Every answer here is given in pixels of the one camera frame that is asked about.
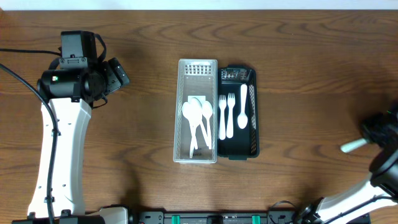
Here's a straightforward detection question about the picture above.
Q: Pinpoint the white plastic fork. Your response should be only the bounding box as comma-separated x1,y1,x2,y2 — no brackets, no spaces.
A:
340,138,368,153
218,95,227,140
237,84,248,129
226,93,236,138

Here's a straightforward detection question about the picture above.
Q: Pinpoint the white plastic spoon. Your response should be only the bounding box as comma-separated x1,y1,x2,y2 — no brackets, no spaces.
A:
182,101,199,150
200,120,211,149
202,101,213,149
190,98,201,158

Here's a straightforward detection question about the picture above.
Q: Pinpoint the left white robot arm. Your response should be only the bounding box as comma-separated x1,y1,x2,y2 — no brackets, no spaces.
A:
23,30,132,223

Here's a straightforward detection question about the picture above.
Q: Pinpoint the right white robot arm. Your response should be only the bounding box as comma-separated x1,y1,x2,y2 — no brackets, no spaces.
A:
294,103,397,223

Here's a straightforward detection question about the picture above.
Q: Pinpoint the clear plastic basket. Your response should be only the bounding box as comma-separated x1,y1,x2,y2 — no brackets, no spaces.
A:
173,59,218,164

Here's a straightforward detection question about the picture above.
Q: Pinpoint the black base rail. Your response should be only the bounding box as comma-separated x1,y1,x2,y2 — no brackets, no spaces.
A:
127,201,302,224

